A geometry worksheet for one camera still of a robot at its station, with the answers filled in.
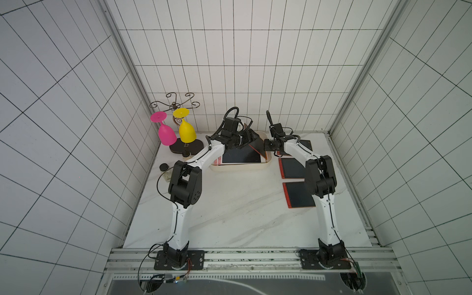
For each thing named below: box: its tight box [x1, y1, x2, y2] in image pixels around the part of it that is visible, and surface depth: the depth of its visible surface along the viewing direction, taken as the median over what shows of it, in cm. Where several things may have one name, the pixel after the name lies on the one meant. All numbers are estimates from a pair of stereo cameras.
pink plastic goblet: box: [149, 111, 177, 146], surface depth 90 cm
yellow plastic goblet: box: [173, 107, 197, 144], surface depth 89 cm
